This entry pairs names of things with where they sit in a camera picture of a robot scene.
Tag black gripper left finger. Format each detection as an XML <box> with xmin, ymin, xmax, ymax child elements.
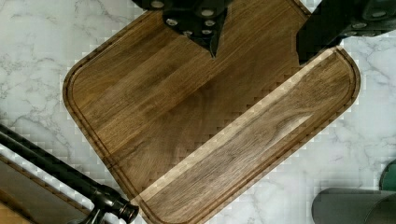
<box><xmin>132</xmin><ymin>0</ymin><xmax>233</xmax><ymax>58</ymax></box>

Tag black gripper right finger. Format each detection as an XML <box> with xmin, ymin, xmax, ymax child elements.
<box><xmin>296</xmin><ymin>0</ymin><xmax>396</xmax><ymax>64</ymax></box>

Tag dark wooden cutting board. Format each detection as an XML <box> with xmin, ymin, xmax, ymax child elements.
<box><xmin>63</xmin><ymin>0</ymin><xmax>361</xmax><ymax>224</ymax></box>

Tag teal green container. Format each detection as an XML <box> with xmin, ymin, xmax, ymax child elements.
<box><xmin>379</xmin><ymin>161</ymin><xmax>396</xmax><ymax>191</ymax></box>

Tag grey cylindrical cup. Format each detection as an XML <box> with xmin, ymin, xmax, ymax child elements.
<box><xmin>311</xmin><ymin>188</ymin><xmax>396</xmax><ymax>224</ymax></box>

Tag black drawer handle bar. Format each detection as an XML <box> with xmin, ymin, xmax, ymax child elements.
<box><xmin>0</xmin><ymin>125</ymin><xmax>139</xmax><ymax>224</ymax></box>

